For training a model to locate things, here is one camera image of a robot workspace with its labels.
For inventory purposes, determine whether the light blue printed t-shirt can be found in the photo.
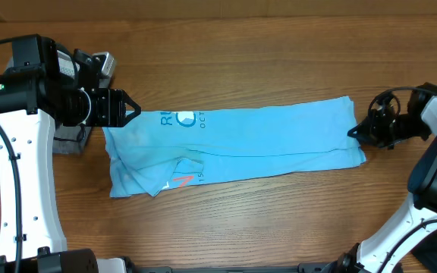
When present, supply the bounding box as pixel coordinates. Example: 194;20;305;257
103;96;366;198

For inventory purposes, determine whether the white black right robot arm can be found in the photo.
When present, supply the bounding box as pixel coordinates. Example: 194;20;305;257
310;83;437;272

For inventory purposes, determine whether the grey folded garment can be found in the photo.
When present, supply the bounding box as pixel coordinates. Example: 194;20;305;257
0;55;90;154

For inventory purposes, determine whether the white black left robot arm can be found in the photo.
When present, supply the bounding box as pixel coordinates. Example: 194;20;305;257
0;34;141;272

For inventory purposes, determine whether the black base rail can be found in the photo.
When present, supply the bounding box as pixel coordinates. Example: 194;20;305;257
127;262;335;273

